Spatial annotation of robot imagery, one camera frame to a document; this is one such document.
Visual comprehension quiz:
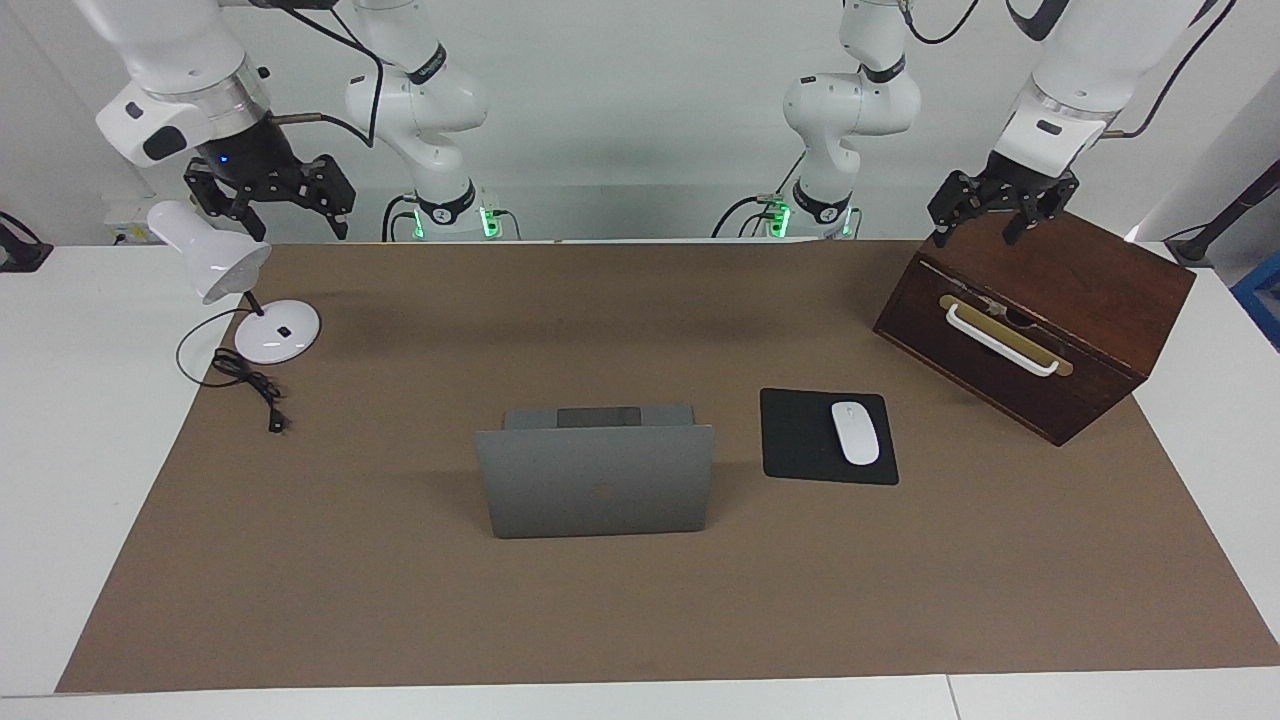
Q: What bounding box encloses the brown table mat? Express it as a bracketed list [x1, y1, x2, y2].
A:
[55, 240, 1280, 694]

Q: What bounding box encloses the brass box plate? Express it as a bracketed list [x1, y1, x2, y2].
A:
[938, 293, 1074, 378]

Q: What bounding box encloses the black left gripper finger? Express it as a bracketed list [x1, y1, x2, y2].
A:
[927, 172, 991, 249]
[1003, 178, 1081, 246]

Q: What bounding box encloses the dark wooden box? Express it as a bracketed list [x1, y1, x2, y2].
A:
[872, 173, 1197, 448]

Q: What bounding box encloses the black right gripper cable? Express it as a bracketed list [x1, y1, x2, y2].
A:
[245, 0, 386, 149]

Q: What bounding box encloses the white box handle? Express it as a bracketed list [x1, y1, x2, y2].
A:
[945, 303, 1059, 378]

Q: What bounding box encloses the blue crate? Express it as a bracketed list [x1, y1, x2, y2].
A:
[1232, 250, 1280, 349]

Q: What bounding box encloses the black tripod leg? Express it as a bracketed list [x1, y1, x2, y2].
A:
[1165, 160, 1280, 269]

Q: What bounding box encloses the black lamp power cable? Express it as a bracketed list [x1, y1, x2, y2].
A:
[176, 305, 293, 435]

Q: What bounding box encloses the white wall socket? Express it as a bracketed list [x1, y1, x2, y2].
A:
[103, 195, 156, 246]

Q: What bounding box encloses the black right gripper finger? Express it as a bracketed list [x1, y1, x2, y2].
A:
[183, 160, 271, 241]
[298, 155, 357, 241]

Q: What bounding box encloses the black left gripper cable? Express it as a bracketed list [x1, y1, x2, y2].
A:
[1100, 0, 1241, 141]

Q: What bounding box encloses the white computer mouse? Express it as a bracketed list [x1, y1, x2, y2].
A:
[831, 401, 881, 467]

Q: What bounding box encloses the black mouse pad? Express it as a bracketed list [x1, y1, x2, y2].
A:
[759, 388, 900, 487]

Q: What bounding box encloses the white desk lamp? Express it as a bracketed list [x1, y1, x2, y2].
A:
[147, 199, 322, 366]

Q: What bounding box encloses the grey laptop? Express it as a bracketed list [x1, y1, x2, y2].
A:
[475, 403, 716, 540]

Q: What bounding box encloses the black clamp stand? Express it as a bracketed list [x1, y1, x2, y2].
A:
[0, 212, 53, 273]

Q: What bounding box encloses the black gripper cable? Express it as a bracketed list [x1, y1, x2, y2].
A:
[1100, 0, 1241, 141]
[245, 0, 386, 149]

